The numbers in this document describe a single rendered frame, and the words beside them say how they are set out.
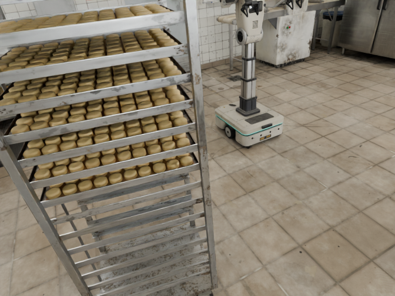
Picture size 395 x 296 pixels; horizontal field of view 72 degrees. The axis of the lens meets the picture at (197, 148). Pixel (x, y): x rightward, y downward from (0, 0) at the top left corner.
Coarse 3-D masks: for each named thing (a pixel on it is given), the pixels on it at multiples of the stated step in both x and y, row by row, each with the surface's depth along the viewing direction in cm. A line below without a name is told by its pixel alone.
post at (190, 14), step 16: (192, 0) 73; (192, 16) 75; (192, 32) 77; (192, 48) 79; (192, 64) 82; (192, 80) 85; (208, 176) 106; (208, 192) 111; (208, 208) 116; (208, 224) 121; (208, 240) 127
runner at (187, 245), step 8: (200, 240) 130; (168, 248) 130; (176, 248) 128; (184, 248) 130; (144, 256) 128; (152, 256) 126; (120, 264) 122; (128, 264) 124; (96, 272) 121; (104, 272) 122
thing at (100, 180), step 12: (180, 156) 113; (132, 168) 109; (144, 168) 107; (156, 168) 106; (168, 168) 108; (72, 180) 104; (84, 180) 103; (96, 180) 103; (108, 180) 105; (120, 180) 104; (48, 192) 99; (60, 192) 100; (72, 192) 100
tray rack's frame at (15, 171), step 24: (0, 144) 78; (24, 192) 87; (48, 216) 98; (48, 240) 100; (96, 240) 167; (144, 240) 178; (192, 240) 175; (72, 264) 111; (144, 264) 163; (144, 288) 151; (168, 288) 150; (192, 288) 148
